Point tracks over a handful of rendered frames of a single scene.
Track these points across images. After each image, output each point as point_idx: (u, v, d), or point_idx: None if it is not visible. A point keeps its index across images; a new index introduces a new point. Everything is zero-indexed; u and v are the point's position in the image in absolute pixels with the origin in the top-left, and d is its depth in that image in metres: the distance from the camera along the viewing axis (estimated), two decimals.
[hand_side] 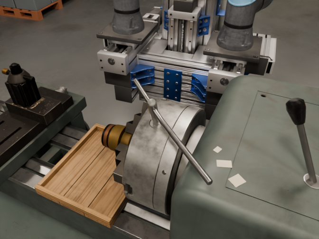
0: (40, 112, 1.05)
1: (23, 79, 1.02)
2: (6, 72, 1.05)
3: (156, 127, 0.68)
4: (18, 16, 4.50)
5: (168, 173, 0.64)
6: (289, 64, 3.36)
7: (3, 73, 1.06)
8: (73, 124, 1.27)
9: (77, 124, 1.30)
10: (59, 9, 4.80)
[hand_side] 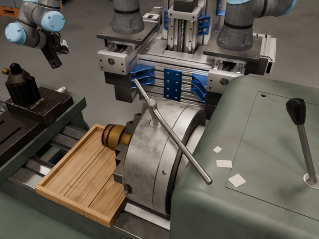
0: (40, 112, 1.05)
1: (23, 79, 1.02)
2: (6, 72, 1.05)
3: (156, 127, 0.68)
4: None
5: (168, 173, 0.64)
6: (289, 64, 3.36)
7: (3, 73, 1.06)
8: (73, 124, 1.27)
9: (77, 124, 1.30)
10: None
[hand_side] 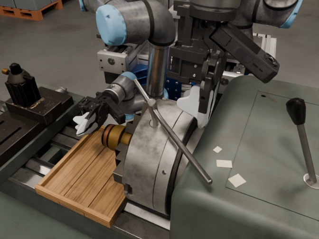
0: (40, 112, 1.05)
1: (23, 79, 1.02)
2: (6, 72, 1.05)
3: (156, 127, 0.68)
4: (18, 16, 4.50)
5: (168, 173, 0.64)
6: (289, 64, 3.36)
7: (3, 73, 1.06)
8: (73, 124, 1.27)
9: (77, 124, 1.30)
10: (59, 9, 4.80)
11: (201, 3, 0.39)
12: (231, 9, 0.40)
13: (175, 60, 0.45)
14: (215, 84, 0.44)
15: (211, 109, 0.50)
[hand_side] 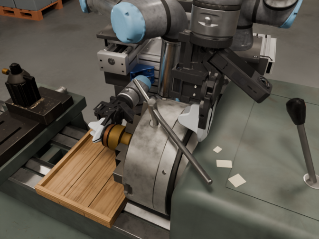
0: (40, 112, 1.05)
1: (23, 79, 1.02)
2: (6, 72, 1.05)
3: (156, 127, 0.68)
4: (18, 16, 4.50)
5: (168, 173, 0.64)
6: (289, 64, 3.36)
7: (3, 73, 1.06)
8: (73, 124, 1.27)
9: (77, 124, 1.30)
10: (59, 9, 4.80)
11: (200, 32, 0.43)
12: (228, 36, 0.44)
13: (176, 80, 0.49)
14: (213, 103, 0.48)
15: (209, 124, 0.54)
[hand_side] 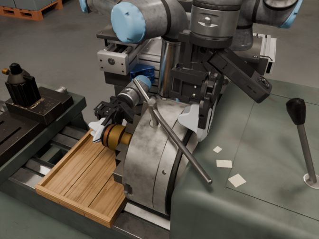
0: (40, 112, 1.05)
1: (23, 79, 1.02)
2: (6, 72, 1.05)
3: (156, 127, 0.68)
4: (18, 16, 4.50)
5: (168, 173, 0.64)
6: (289, 64, 3.36)
7: (3, 73, 1.06)
8: (73, 124, 1.27)
9: (77, 124, 1.30)
10: (59, 9, 4.80)
11: (200, 32, 0.43)
12: (228, 37, 0.44)
13: (176, 80, 0.49)
14: (213, 103, 0.49)
15: (209, 124, 0.54)
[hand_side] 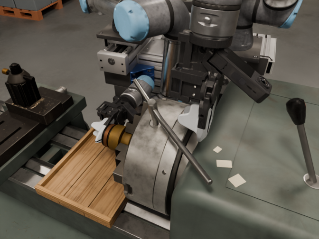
0: (40, 112, 1.05)
1: (23, 79, 1.02)
2: (6, 72, 1.05)
3: (156, 127, 0.68)
4: (18, 16, 4.50)
5: (168, 173, 0.64)
6: (289, 64, 3.36)
7: (3, 73, 1.06)
8: (73, 124, 1.27)
9: (77, 124, 1.30)
10: (59, 9, 4.80)
11: (199, 32, 0.43)
12: (228, 37, 0.44)
13: (176, 80, 0.49)
14: (212, 103, 0.48)
15: (209, 124, 0.54)
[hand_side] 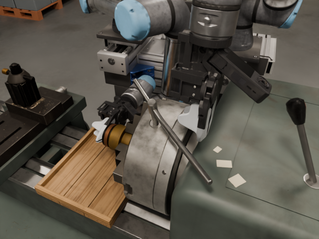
0: (40, 112, 1.05)
1: (23, 79, 1.02)
2: (6, 72, 1.05)
3: (156, 127, 0.68)
4: (18, 16, 4.50)
5: (168, 173, 0.64)
6: (289, 64, 3.36)
7: (3, 73, 1.06)
8: (73, 124, 1.27)
9: (77, 124, 1.30)
10: (59, 9, 4.80)
11: (199, 32, 0.43)
12: (227, 37, 0.44)
13: (176, 80, 0.49)
14: (212, 103, 0.49)
15: (209, 124, 0.54)
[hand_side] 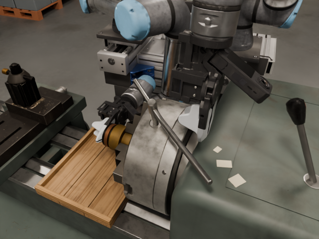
0: (40, 112, 1.05)
1: (23, 79, 1.02)
2: (6, 72, 1.05)
3: (156, 127, 0.68)
4: (18, 16, 4.50)
5: (168, 173, 0.64)
6: (289, 64, 3.36)
7: (3, 73, 1.06)
8: (73, 124, 1.27)
9: (77, 124, 1.30)
10: (59, 9, 4.80)
11: (200, 32, 0.43)
12: (228, 37, 0.44)
13: (176, 81, 0.50)
14: (213, 103, 0.49)
15: (210, 124, 0.54)
